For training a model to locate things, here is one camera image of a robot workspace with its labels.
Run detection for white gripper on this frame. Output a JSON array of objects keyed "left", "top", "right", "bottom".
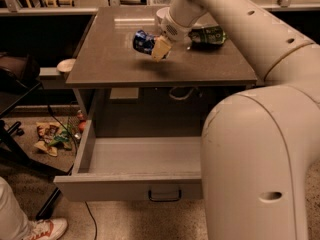
[{"left": 151, "top": 11, "right": 192, "bottom": 62}]

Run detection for blue pepsi can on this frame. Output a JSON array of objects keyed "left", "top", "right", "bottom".
[{"left": 133, "top": 30, "right": 158, "bottom": 55}]

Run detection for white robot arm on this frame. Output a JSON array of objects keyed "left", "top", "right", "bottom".
[{"left": 152, "top": 0, "right": 320, "bottom": 240}]

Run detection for grey open top drawer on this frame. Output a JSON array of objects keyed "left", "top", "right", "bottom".
[{"left": 53, "top": 87, "right": 204, "bottom": 203}]

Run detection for white ceramic bowl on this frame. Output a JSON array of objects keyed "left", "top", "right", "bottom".
[{"left": 156, "top": 7, "right": 169, "bottom": 24}]

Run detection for green chip bag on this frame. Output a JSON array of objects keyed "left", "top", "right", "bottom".
[{"left": 188, "top": 26, "right": 227, "bottom": 45}]

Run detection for grey cabinet with countertop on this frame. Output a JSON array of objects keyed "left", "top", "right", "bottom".
[{"left": 67, "top": 6, "right": 256, "bottom": 137}]

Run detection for red apple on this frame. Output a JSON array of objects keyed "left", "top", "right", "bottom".
[{"left": 78, "top": 121, "right": 86, "bottom": 133}]

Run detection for snack bags on floor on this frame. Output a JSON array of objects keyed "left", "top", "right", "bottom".
[{"left": 34, "top": 122, "right": 72, "bottom": 157}]

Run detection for black office chair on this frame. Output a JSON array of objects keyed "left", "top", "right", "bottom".
[{"left": 0, "top": 52, "right": 69, "bottom": 221}]

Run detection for white and orange sneaker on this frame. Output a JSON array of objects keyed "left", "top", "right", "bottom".
[{"left": 22, "top": 218, "right": 68, "bottom": 240}]

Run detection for white trouser leg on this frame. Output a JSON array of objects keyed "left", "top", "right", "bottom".
[{"left": 0, "top": 177, "right": 30, "bottom": 240}]

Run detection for black drawer handle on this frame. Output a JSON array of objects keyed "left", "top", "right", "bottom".
[{"left": 148, "top": 190, "right": 182, "bottom": 203}]

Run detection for black cable on floor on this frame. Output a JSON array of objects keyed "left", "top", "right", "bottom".
[{"left": 84, "top": 201, "right": 98, "bottom": 240}]

